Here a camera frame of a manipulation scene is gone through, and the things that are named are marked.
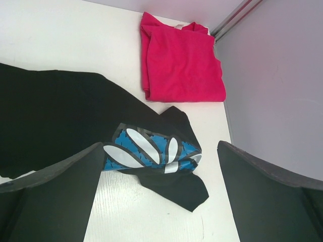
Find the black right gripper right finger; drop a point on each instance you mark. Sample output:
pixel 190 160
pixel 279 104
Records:
pixel 268 202

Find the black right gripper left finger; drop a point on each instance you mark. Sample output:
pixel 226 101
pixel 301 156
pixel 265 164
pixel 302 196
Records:
pixel 52 204

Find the black flower print t-shirt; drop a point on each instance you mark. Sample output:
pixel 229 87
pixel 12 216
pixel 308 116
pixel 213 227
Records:
pixel 48 116

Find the folded red t-shirt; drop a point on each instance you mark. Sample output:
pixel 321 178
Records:
pixel 178 64

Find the right aluminium frame post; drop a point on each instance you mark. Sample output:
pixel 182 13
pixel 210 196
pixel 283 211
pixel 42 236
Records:
pixel 235 17

